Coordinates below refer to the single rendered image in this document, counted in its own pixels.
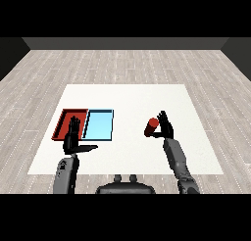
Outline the small red can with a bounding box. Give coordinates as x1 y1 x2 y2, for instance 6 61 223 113
143 117 160 138

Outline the red shallow open box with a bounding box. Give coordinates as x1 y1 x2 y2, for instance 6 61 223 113
51 108 90 142

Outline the dark grey robot body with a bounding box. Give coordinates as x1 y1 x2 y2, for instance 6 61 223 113
94 174 157 195

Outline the light blue shallow open box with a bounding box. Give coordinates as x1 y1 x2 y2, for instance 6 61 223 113
80 109 115 142

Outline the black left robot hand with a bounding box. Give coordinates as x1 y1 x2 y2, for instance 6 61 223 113
62 115 99 156

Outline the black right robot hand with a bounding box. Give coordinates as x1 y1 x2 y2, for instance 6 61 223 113
152 110 176 140

